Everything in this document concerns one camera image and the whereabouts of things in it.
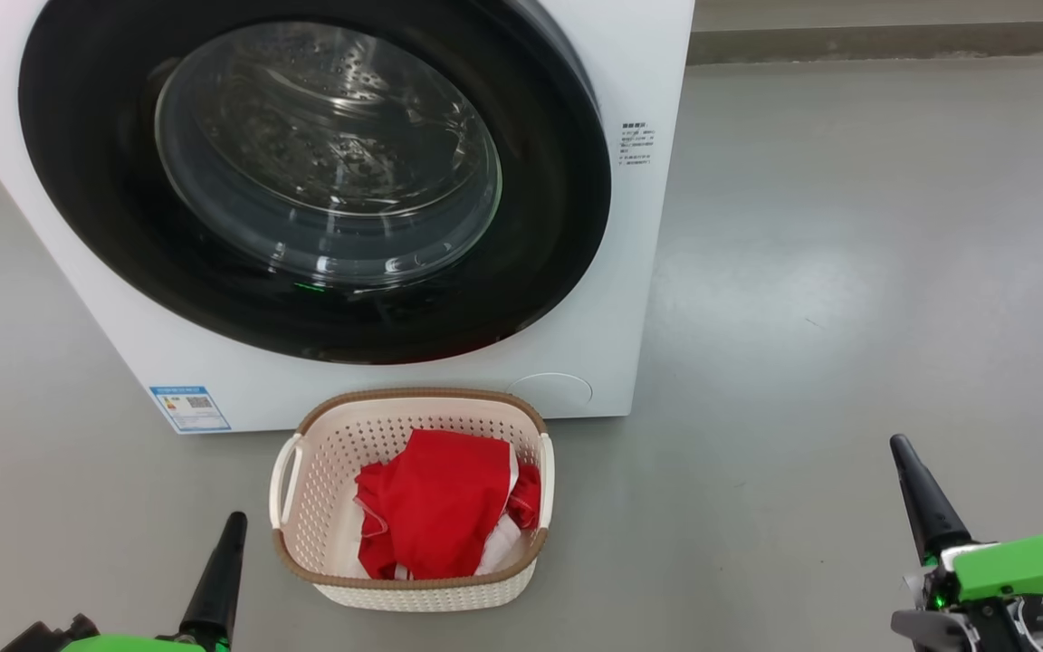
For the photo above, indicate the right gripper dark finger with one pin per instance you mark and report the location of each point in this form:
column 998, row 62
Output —
column 929, row 516

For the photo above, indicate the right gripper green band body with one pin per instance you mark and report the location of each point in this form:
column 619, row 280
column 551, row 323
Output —
column 1019, row 566

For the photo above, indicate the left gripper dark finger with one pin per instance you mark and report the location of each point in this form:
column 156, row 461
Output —
column 218, row 589

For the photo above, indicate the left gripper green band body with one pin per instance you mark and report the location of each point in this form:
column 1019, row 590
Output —
column 132, row 645

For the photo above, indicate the red garment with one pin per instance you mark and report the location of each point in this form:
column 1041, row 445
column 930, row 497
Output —
column 440, row 507

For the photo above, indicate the cream basket brown rim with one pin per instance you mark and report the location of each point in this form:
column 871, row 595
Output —
column 322, row 507

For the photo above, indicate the white front-load washing machine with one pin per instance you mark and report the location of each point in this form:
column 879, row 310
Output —
column 639, row 272

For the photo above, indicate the blue energy label sticker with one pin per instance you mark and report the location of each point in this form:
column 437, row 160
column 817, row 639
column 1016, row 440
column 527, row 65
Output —
column 189, row 409

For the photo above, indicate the round white filter cover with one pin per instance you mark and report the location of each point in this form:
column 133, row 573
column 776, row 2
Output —
column 553, row 391

